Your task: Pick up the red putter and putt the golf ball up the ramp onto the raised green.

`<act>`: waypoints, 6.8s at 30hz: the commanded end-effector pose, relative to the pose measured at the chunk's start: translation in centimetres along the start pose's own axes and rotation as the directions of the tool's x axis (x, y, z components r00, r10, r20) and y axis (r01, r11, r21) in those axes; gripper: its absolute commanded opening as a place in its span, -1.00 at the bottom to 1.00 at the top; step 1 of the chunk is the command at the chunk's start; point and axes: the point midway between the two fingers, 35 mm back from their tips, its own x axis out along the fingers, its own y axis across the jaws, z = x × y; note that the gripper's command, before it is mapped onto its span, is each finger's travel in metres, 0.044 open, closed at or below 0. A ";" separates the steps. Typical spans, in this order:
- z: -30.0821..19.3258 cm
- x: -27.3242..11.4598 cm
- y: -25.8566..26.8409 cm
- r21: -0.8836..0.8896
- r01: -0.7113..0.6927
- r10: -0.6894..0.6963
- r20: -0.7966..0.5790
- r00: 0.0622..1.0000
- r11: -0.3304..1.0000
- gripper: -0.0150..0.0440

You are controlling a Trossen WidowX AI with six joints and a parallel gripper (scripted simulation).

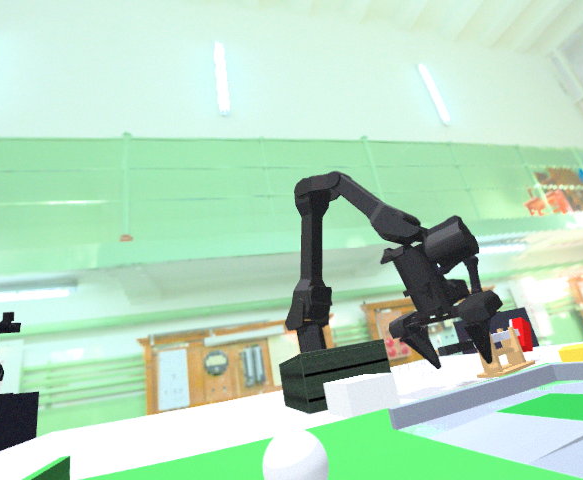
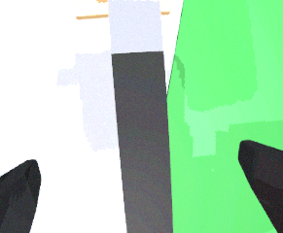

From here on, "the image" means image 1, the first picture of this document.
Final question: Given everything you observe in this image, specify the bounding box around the white ball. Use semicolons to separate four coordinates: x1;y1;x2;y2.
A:
263;429;329;480

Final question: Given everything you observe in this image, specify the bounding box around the green flat mat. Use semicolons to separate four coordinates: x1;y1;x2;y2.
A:
78;408;583;480

